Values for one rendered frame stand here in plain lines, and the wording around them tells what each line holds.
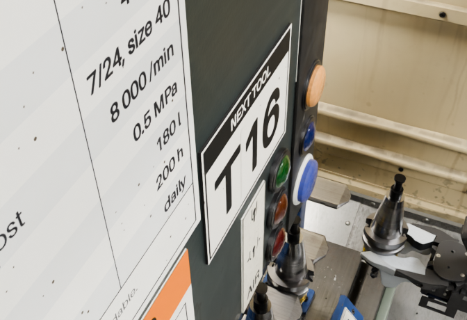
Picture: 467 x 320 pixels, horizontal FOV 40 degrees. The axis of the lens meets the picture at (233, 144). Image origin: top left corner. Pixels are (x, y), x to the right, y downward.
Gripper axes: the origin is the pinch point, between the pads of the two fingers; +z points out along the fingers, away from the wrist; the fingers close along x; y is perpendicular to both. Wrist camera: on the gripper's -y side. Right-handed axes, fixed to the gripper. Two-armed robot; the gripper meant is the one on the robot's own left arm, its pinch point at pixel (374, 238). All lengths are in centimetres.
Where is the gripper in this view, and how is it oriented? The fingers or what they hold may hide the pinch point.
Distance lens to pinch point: 96.9
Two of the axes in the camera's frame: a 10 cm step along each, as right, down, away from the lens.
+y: -0.2, 7.3, 6.8
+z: -9.1, -2.9, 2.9
